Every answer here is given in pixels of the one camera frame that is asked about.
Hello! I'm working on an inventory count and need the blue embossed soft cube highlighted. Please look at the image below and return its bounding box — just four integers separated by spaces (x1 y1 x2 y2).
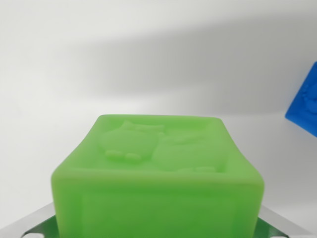
284 60 317 138

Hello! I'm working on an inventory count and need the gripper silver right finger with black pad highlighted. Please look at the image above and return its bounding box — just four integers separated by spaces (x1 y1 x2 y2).
256 207 317 238

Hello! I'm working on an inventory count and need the green embossed soft cube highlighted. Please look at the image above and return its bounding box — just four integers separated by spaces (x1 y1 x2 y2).
50 114 265 238

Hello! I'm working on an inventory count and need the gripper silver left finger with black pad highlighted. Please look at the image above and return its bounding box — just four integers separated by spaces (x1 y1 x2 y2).
0 201 58 238

